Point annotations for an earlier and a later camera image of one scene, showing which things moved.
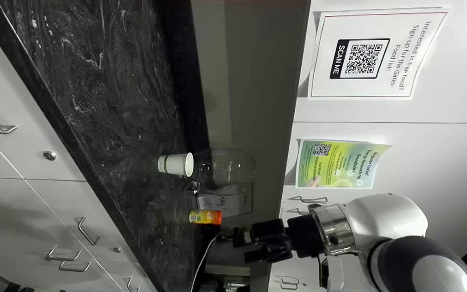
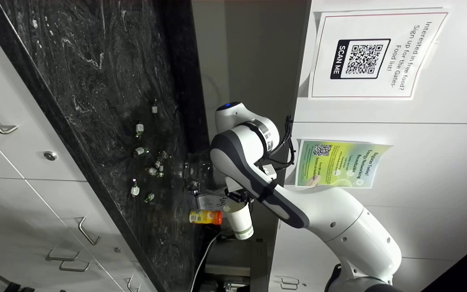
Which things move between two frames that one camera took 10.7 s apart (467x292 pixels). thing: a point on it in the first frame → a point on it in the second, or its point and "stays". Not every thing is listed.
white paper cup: [177, 163] → [242, 219]
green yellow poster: [334, 163] stays
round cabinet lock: [50, 154] stays
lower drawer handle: [80, 219] stays
